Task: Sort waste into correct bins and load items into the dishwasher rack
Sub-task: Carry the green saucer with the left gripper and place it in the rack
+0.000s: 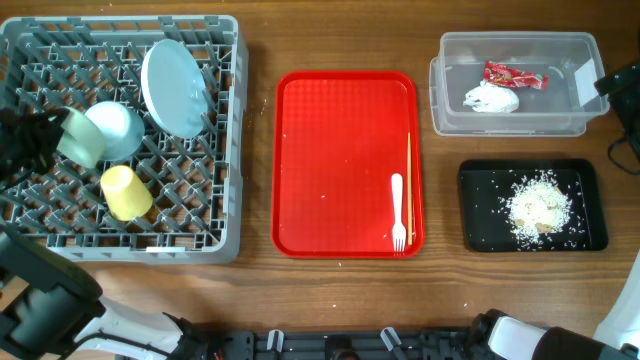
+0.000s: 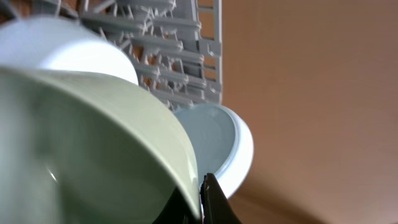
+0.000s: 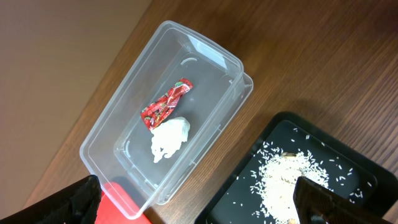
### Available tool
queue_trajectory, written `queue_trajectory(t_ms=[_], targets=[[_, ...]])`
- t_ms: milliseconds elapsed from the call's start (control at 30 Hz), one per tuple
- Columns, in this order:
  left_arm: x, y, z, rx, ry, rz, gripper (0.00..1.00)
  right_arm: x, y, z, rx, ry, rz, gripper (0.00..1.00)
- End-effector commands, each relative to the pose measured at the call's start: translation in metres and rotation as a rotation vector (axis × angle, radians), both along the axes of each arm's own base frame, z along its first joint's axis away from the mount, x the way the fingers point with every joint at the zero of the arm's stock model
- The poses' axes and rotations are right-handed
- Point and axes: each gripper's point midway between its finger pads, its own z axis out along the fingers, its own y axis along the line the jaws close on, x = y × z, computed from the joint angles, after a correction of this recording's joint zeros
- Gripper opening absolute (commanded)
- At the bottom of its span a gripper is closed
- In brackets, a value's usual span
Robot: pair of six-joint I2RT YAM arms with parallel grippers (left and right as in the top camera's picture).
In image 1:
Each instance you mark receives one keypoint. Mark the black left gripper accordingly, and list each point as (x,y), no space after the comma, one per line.
(40,129)

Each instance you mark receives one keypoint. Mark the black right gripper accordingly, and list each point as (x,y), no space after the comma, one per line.
(628,103)

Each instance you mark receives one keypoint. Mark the green saucer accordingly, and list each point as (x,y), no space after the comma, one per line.
(82,141)

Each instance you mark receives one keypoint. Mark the light blue bowl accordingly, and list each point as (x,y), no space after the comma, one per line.
(122,128)

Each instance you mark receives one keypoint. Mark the yellow cup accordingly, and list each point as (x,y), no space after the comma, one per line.
(126,195)

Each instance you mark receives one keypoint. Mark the red snack wrapper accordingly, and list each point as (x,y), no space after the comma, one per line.
(501,75)

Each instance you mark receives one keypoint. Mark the white tissue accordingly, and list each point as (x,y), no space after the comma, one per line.
(489,98)

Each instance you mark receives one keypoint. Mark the pile of rice waste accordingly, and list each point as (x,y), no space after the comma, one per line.
(543,210)

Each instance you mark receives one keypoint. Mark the light blue plate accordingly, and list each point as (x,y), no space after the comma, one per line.
(172,86)

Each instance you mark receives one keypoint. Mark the wooden chopstick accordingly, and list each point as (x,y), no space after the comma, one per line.
(409,193)

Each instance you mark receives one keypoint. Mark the white plastic fork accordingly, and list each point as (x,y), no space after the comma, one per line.
(399,232)

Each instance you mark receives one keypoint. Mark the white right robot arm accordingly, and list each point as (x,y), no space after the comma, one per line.
(617,336)

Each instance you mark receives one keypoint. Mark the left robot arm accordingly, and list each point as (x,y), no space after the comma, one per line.
(62,309)

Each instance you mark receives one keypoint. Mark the clear plastic waste bin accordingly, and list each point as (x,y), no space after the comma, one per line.
(555,112)

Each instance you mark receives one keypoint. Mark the black waste tray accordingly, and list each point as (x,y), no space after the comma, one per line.
(483,181)

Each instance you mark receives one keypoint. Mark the grey dishwasher rack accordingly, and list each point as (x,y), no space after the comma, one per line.
(196,184)

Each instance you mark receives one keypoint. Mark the white label in bin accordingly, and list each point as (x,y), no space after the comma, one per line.
(585,78)

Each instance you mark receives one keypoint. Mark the red plastic tray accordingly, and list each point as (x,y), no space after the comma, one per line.
(339,136)

